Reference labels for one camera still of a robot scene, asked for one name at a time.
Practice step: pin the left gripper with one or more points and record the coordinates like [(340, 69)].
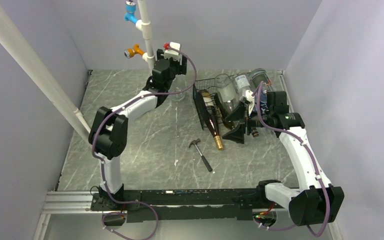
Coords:
[(181, 69)]

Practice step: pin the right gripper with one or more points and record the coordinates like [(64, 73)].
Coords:
[(237, 135)]

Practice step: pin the round clear glass bottle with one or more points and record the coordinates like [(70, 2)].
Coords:
[(177, 85)]

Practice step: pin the clear frosted wine bottle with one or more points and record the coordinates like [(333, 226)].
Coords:
[(226, 92)]

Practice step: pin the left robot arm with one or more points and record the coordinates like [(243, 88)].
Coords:
[(109, 131)]

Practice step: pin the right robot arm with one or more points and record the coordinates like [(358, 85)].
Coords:
[(317, 201)]

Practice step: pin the green wine bottle silver cap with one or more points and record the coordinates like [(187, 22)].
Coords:
[(226, 121)]

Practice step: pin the red wine bottle gold cap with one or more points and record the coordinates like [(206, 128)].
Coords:
[(211, 120)]

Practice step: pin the clear bottle white label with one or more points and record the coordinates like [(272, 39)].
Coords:
[(243, 86)]

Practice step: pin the blue label clear bottle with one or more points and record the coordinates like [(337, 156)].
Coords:
[(260, 79)]

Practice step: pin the orange pipe nozzle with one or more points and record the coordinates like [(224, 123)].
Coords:
[(135, 50)]

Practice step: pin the small grey hammer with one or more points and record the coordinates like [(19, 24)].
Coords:
[(203, 158)]

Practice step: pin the blue pipe nozzle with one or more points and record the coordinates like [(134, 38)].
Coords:
[(130, 7)]

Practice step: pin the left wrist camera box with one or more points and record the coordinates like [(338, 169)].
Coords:
[(172, 51)]

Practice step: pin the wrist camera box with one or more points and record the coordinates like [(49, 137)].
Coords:
[(172, 51), (250, 98)]

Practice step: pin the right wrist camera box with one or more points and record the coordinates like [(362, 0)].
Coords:
[(250, 98)]

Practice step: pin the black wire wine rack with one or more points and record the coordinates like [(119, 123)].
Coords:
[(208, 85)]

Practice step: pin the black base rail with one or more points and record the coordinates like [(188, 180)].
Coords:
[(138, 206)]

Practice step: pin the white pvc pipe frame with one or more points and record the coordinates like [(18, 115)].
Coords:
[(22, 52)]

